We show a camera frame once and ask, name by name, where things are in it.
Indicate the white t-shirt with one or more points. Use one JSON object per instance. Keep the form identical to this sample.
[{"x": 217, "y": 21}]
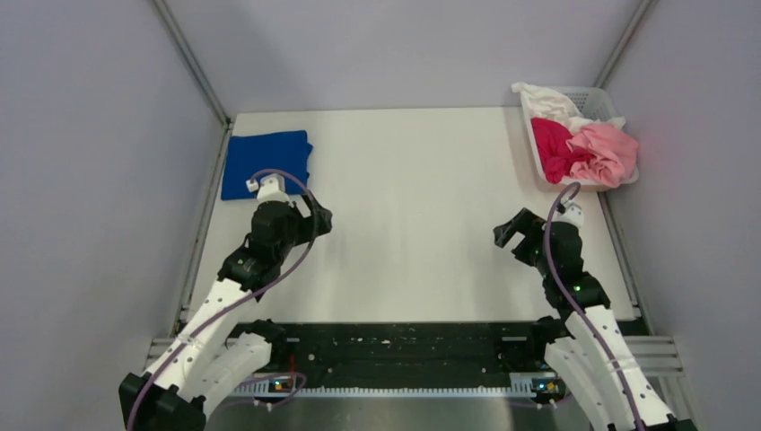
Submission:
[{"x": 573, "y": 107}]

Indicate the magenta t-shirt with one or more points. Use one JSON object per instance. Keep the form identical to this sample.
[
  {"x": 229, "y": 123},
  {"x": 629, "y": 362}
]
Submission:
[{"x": 556, "y": 156}]

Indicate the folded blue t-shirt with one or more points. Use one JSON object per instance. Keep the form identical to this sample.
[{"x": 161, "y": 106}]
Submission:
[{"x": 287, "y": 151}]

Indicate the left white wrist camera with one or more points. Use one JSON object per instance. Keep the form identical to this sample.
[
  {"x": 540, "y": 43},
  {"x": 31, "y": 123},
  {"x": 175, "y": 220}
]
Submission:
[{"x": 270, "y": 188}]

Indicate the white plastic laundry basket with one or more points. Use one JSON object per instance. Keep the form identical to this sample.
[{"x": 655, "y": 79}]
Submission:
[{"x": 540, "y": 176}]

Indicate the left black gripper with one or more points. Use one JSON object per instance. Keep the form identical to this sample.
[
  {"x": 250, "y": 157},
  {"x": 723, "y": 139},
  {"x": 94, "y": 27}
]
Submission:
[{"x": 307, "y": 224}]

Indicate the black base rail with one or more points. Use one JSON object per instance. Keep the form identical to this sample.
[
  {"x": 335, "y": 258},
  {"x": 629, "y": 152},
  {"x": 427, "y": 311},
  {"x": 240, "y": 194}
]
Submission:
[{"x": 453, "y": 355}]

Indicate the grey slotted cable duct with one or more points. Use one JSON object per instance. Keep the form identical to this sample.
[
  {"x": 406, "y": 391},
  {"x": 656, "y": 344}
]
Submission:
[{"x": 523, "y": 386}]

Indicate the light pink t-shirt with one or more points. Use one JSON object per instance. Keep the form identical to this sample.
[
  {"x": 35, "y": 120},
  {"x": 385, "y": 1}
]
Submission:
[{"x": 610, "y": 155}]

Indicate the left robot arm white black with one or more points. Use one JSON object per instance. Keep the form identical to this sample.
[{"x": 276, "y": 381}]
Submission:
[{"x": 186, "y": 384}]

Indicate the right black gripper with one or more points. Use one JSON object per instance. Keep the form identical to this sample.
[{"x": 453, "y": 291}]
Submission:
[{"x": 525, "y": 222}]

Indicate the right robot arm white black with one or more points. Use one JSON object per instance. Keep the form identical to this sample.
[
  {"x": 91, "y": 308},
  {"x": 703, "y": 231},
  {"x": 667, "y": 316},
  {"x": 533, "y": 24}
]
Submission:
[{"x": 584, "y": 345}]

